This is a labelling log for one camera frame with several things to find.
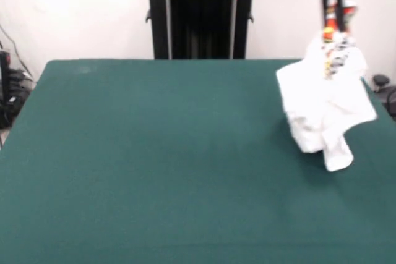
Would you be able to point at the dark green tablecloth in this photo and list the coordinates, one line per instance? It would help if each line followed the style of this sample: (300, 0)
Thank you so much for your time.
(92, 199)

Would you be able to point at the black office chair base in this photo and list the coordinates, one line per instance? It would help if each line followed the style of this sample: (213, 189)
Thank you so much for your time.
(383, 82)

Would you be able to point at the white printed t-shirt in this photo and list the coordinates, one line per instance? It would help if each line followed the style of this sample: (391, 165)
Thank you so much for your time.
(321, 100)

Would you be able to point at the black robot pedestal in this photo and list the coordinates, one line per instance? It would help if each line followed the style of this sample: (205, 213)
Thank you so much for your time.
(201, 23)

